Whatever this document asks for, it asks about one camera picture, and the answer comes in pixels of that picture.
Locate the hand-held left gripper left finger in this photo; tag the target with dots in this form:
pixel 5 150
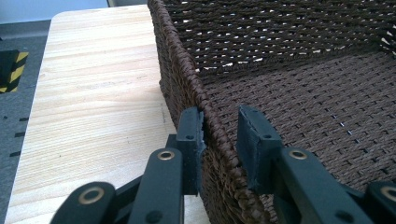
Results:
pixel 188 149

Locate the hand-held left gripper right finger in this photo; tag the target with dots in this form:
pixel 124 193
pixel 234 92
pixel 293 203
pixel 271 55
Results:
pixel 253 149

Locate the brown woven basket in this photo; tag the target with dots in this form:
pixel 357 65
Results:
pixel 280 77

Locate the black floor tape marks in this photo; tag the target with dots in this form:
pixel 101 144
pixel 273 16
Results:
pixel 19 134

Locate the black yellow striped stand base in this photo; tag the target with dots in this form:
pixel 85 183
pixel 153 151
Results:
pixel 12 70

